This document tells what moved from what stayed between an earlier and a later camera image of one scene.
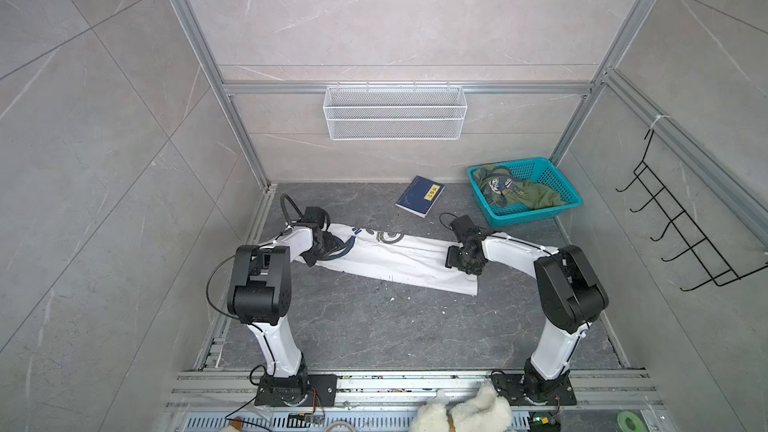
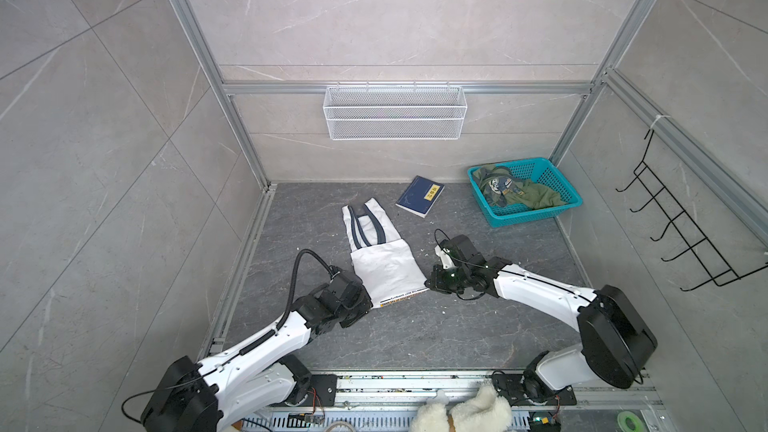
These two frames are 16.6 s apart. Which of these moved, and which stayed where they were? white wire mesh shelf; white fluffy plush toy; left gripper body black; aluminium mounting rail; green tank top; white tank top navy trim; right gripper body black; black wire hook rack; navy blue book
Moved: right gripper body black; white tank top navy trim; left gripper body black
Stayed: white wire mesh shelf; green tank top; white fluffy plush toy; navy blue book; black wire hook rack; aluminium mounting rail
